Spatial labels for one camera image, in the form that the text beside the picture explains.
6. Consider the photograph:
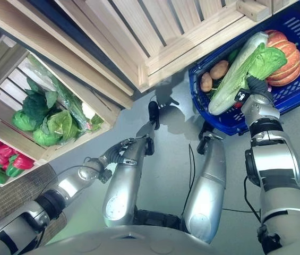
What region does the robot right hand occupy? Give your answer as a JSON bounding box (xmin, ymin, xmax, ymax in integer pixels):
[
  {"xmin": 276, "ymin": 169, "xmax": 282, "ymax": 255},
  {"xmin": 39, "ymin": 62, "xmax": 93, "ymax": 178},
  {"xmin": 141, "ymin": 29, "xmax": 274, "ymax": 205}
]
[{"xmin": 246, "ymin": 75, "xmax": 274, "ymax": 102}]

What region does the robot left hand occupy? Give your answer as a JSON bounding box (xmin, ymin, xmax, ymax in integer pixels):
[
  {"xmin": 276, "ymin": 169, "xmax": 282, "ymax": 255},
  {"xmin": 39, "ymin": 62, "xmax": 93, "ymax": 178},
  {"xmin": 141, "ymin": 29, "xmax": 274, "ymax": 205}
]
[{"xmin": 98, "ymin": 137, "xmax": 140, "ymax": 168}]

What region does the napa cabbage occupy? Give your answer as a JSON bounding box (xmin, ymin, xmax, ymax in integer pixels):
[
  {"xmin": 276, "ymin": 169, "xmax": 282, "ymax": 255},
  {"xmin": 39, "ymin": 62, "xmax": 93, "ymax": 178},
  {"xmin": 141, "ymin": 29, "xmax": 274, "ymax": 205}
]
[{"xmin": 208, "ymin": 31, "xmax": 288, "ymax": 116}]

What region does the green vegetable in basket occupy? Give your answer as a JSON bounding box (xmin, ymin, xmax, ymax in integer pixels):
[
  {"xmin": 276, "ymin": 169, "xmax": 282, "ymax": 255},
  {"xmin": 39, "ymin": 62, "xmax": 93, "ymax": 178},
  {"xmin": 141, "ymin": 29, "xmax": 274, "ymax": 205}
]
[{"xmin": 228, "ymin": 49, "xmax": 241, "ymax": 62}]

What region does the blue plastic shopping basket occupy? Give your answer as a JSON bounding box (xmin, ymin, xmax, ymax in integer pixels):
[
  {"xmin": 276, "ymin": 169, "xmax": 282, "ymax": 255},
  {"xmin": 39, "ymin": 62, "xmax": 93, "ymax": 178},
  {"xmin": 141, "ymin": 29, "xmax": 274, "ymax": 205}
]
[{"xmin": 188, "ymin": 0, "xmax": 300, "ymax": 137}]

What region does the woven brown wicker basket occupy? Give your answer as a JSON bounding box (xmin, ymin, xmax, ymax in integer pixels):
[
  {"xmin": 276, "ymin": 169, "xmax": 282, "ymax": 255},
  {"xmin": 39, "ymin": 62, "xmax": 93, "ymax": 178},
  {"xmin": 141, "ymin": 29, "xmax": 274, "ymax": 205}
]
[{"xmin": 0, "ymin": 163, "xmax": 68, "ymax": 247}]

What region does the silver robot left leg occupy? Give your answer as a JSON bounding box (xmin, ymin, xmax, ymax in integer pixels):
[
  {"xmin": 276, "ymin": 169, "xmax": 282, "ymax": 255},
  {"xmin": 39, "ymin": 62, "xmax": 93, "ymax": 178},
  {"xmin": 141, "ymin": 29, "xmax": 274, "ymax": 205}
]
[{"xmin": 102, "ymin": 118, "xmax": 156, "ymax": 228}]

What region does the silver robot leg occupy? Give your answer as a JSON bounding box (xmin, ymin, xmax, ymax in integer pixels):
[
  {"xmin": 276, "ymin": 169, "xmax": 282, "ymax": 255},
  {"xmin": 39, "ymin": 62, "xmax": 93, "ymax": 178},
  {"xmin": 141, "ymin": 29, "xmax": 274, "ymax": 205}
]
[
  {"xmin": 102, "ymin": 118, "xmax": 156, "ymax": 228},
  {"xmin": 181, "ymin": 127, "xmax": 228, "ymax": 244}
]

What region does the orange pumpkin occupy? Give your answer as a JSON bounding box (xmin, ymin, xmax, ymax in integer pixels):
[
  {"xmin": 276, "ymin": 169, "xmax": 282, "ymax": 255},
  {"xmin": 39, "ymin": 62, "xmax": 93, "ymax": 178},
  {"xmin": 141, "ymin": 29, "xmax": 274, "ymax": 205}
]
[{"xmin": 263, "ymin": 29, "xmax": 300, "ymax": 87}]

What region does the wooden crate with greens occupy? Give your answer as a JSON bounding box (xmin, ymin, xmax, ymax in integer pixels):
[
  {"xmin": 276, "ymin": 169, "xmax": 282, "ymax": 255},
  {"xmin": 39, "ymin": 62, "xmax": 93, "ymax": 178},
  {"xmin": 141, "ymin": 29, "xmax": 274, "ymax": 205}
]
[{"xmin": 0, "ymin": 34, "xmax": 122, "ymax": 163}]

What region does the brown potato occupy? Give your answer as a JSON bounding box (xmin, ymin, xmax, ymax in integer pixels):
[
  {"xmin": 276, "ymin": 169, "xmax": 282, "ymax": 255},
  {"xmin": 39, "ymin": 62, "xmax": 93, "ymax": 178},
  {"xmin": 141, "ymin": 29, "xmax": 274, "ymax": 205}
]
[
  {"xmin": 209, "ymin": 60, "xmax": 230, "ymax": 80},
  {"xmin": 200, "ymin": 72, "xmax": 213, "ymax": 92}
]

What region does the white cauliflower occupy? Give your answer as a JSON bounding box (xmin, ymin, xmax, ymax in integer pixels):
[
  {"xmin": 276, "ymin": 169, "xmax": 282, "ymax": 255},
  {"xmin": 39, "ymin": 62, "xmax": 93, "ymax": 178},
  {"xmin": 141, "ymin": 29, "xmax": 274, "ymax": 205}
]
[{"xmin": 81, "ymin": 103, "xmax": 97, "ymax": 120}]

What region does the dark robot left foot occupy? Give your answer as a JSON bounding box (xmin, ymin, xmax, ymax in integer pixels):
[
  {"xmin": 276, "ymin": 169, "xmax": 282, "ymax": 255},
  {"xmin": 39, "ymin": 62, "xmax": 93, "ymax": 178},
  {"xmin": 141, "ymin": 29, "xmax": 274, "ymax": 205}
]
[{"xmin": 148, "ymin": 100, "xmax": 161, "ymax": 130}]

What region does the light green leafy cabbage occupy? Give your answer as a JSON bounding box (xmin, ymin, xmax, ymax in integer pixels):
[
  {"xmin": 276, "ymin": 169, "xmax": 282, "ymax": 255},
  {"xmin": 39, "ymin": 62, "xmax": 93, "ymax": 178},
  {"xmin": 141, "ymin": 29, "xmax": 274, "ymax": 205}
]
[
  {"xmin": 32, "ymin": 127, "xmax": 62, "ymax": 147},
  {"xmin": 42, "ymin": 109, "xmax": 82, "ymax": 141}
]

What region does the small wooden crate corner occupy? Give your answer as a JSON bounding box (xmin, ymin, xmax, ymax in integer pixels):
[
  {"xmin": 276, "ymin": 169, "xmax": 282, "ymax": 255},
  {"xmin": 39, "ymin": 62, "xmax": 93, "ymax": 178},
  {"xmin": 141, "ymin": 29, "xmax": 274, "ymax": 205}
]
[{"xmin": 271, "ymin": 0, "xmax": 300, "ymax": 15}]

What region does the bagged green vegetable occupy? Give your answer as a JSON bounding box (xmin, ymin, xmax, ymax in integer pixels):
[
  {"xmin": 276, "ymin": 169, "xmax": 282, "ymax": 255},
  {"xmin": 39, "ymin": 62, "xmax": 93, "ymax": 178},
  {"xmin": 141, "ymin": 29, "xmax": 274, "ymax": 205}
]
[{"xmin": 27, "ymin": 54, "xmax": 93, "ymax": 131}]

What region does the silver robot torso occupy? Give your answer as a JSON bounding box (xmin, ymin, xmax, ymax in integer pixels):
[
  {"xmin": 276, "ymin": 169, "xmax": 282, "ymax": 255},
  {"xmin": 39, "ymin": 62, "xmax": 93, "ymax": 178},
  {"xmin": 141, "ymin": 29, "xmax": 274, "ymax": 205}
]
[{"xmin": 0, "ymin": 207, "xmax": 227, "ymax": 255}]

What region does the silver robot right leg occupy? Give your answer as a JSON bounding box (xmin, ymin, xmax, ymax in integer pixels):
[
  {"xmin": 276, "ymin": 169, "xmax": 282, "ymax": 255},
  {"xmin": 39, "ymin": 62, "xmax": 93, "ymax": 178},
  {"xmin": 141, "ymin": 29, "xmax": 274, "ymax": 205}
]
[{"xmin": 181, "ymin": 127, "xmax": 228, "ymax": 244}]

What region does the dark green leafy vegetable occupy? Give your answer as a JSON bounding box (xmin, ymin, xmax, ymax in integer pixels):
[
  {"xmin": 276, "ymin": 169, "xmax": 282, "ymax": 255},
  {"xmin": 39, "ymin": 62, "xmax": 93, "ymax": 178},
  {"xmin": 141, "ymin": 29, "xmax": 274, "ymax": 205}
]
[{"xmin": 22, "ymin": 77, "xmax": 59, "ymax": 125}]

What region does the round green cabbage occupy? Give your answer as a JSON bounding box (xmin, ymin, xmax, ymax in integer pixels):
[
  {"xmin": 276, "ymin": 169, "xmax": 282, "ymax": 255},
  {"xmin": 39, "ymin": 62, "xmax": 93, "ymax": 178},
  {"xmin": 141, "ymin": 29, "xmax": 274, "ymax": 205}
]
[{"xmin": 11, "ymin": 110, "xmax": 38, "ymax": 132}]

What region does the large slatted wooden crate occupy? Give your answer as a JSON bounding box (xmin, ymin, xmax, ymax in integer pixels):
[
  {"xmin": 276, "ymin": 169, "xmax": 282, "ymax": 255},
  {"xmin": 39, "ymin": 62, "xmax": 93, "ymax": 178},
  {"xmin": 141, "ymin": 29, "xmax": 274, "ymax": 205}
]
[{"xmin": 53, "ymin": 0, "xmax": 272, "ymax": 94}]

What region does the long wooden plank crate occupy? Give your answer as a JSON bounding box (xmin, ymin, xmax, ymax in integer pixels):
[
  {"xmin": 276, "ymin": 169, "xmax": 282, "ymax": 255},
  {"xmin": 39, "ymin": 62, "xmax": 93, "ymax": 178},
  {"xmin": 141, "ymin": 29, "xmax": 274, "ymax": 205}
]
[{"xmin": 0, "ymin": 0, "xmax": 135, "ymax": 110}]

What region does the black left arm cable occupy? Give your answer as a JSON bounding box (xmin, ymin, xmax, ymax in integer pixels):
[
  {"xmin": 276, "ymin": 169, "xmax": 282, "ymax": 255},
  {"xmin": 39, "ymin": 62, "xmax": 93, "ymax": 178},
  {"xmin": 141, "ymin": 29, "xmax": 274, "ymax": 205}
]
[{"xmin": 47, "ymin": 156, "xmax": 97, "ymax": 186}]

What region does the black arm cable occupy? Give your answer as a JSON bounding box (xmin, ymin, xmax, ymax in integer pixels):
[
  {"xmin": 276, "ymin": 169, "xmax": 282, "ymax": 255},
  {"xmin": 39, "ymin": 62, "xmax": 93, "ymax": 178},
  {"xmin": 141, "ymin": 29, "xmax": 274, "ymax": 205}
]
[
  {"xmin": 47, "ymin": 156, "xmax": 97, "ymax": 186},
  {"xmin": 243, "ymin": 175, "xmax": 262, "ymax": 221}
]

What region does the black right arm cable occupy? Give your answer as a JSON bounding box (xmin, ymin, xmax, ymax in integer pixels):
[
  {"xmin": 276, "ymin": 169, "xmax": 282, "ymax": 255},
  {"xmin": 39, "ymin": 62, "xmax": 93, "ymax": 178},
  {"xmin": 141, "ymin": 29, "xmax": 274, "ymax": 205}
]
[{"xmin": 243, "ymin": 175, "xmax": 262, "ymax": 221}]

